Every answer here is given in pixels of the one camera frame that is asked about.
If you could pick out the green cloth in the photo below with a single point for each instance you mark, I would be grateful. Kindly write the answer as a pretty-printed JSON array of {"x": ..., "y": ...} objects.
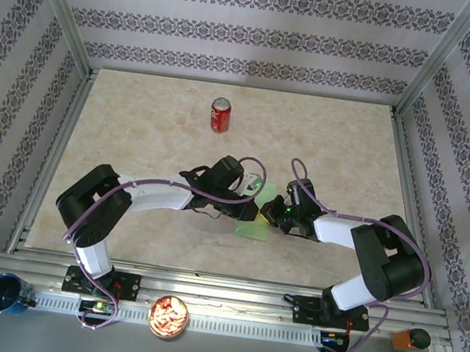
[{"x": 249, "y": 230}]

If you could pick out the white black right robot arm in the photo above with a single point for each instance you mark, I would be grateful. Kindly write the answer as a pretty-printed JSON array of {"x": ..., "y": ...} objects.
[{"x": 336, "y": 232}]

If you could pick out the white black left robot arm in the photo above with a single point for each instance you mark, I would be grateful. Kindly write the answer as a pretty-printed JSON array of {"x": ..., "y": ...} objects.
[{"x": 158, "y": 196}]

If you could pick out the red soda can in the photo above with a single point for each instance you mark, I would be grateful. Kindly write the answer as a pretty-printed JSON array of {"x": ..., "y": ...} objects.
[{"x": 220, "y": 117}]

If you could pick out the small circuit board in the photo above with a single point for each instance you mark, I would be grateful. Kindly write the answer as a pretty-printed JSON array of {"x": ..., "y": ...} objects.
[
  {"x": 332, "y": 340},
  {"x": 96, "y": 306}
]

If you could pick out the round tin of food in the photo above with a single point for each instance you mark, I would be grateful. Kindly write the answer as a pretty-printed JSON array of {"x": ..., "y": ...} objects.
[{"x": 168, "y": 316}]

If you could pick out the orange block with black knob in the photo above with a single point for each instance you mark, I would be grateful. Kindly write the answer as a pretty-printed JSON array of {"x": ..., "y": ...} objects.
[{"x": 402, "y": 340}]

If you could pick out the blue mug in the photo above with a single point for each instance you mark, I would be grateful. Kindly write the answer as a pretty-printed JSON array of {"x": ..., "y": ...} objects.
[{"x": 4, "y": 294}]

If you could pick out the aluminium front rail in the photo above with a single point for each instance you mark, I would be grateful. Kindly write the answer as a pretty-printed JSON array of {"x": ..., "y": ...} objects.
[{"x": 223, "y": 290}]

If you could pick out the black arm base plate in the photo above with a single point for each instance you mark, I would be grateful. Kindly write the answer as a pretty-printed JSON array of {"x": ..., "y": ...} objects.
[
  {"x": 132, "y": 286},
  {"x": 301, "y": 310}
]

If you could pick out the aluminium side rail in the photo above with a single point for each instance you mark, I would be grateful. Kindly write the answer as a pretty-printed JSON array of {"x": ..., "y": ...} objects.
[
  {"x": 64, "y": 130},
  {"x": 407, "y": 165}
]

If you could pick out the aluminium frame post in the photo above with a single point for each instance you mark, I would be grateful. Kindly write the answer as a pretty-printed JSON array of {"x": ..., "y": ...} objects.
[
  {"x": 57, "y": 6},
  {"x": 443, "y": 52}
]

